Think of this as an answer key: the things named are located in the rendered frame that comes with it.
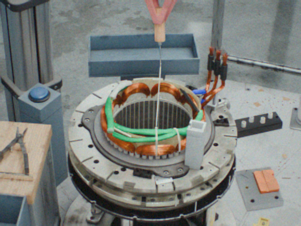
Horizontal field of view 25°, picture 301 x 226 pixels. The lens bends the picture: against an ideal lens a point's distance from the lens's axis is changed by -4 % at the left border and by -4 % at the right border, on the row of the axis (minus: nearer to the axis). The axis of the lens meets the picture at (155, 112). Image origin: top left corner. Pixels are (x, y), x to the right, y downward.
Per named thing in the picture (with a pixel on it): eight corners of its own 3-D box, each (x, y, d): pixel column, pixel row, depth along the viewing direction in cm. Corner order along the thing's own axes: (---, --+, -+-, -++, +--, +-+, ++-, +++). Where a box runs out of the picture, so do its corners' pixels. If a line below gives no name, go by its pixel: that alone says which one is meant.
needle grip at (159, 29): (165, 42, 120) (165, 7, 118) (156, 42, 120) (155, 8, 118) (164, 40, 122) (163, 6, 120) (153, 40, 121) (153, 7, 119)
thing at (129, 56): (188, 125, 183) (194, 32, 165) (193, 153, 175) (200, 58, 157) (92, 128, 182) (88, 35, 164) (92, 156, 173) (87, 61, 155)
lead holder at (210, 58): (226, 81, 130) (227, 66, 128) (204, 78, 130) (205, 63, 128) (228, 70, 133) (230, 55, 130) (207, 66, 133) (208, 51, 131)
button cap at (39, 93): (51, 93, 151) (51, 90, 151) (39, 103, 149) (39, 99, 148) (38, 87, 153) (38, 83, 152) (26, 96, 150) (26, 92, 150)
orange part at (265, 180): (279, 191, 163) (280, 188, 162) (260, 194, 162) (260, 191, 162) (271, 171, 168) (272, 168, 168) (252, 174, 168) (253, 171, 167)
